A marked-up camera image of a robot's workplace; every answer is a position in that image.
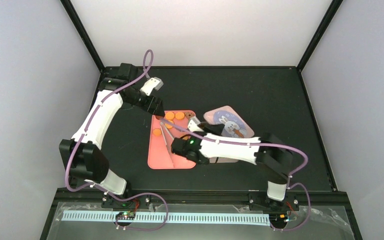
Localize silver tin lid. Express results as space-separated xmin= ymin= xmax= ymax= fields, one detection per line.
xmin=203 ymin=105 xmax=255 ymax=138

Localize silver metal tongs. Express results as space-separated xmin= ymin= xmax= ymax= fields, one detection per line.
xmin=159 ymin=121 xmax=176 ymax=168

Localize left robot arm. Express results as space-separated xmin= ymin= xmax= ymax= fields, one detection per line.
xmin=59 ymin=63 xmax=165 ymax=196

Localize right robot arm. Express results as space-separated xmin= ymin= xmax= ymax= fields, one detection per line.
xmin=169 ymin=122 xmax=293 ymax=210

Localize round orange cookie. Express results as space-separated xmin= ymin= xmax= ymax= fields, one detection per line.
xmin=164 ymin=111 xmax=175 ymax=121
xmin=174 ymin=111 xmax=185 ymax=120

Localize spiky flower cookie left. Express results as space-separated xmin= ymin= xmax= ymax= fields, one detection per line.
xmin=152 ymin=128 xmax=162 ymax=137

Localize round orange cookie top right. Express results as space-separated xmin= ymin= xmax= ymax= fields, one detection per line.
xmin=174 ymin=111 xmax=185 ymax=120

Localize metal tin with white dividers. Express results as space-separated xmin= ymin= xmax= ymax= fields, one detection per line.
xmin=209 ymin=157 xmax=239 ymax=164

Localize flower cookie with dark centre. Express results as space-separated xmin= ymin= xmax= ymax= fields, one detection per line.
xmin=184 ymin=111 xmax=195 ymax=120

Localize pink plastic tray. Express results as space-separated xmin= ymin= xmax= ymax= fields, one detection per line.
xmin=147 ymin=110 xmax=196 ymax=170

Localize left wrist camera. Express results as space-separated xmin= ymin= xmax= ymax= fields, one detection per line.
xmin=140 ymin=77 xmax=164 ymax=96

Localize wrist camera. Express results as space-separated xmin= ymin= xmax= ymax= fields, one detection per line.
xmin=187 ymin=116 xmax=203 ymax=132
xmin=140 ymin=77 xmax=164 ymax=96

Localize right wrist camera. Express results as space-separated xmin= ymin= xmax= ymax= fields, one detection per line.
xmin=187 ymin=116 xmax=203 ymax=132

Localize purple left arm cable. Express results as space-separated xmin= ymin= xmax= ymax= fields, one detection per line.
xmin=64 ymin=49 xmax=155 ymax=193

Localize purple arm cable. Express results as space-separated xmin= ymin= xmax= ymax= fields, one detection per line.
xmin=160 ymin=119 xmax=312 ymax=229
xmin=64 ymin=49 xmax=155 ymax=193

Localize black front rail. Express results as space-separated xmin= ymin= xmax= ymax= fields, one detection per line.
xmin=53 ymin=188 xmax=350 ymax=206

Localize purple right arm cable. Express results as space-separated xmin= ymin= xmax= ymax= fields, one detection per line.
xmin=160 ymin=119 xmax=312 ymax=229

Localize white slotted cable duct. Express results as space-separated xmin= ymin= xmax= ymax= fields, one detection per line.
xmin=58 ymin=210 xmax=270 ymax=226

